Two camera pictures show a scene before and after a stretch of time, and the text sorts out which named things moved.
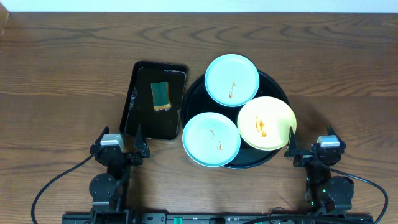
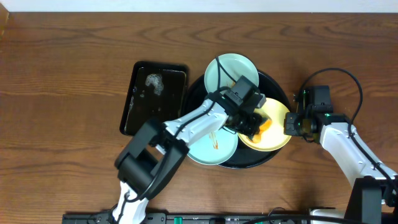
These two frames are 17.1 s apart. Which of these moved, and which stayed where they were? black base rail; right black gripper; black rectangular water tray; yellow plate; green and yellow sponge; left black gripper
Moved: left black gripper; green and yellow sponge; right black gripper
Stayed: black base rail; yellow plate; black rectangular water tray
